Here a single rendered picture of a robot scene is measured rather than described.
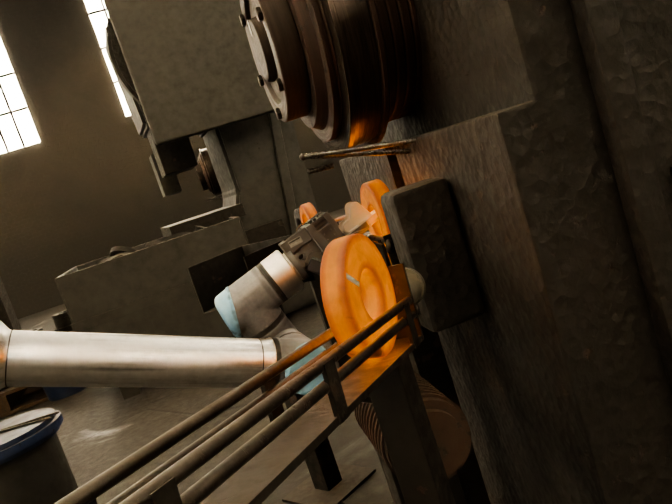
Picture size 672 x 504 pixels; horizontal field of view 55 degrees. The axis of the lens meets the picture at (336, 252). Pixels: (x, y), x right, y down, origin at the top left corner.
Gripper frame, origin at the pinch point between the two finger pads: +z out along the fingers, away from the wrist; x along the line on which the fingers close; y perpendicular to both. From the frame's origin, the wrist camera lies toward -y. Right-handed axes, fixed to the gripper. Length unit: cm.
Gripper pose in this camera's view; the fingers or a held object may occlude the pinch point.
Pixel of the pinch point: (378, 214)
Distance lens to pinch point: 129.0
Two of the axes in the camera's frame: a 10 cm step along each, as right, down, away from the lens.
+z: 7.9, -6.0, 1.2
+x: -2.0, -0.8, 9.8
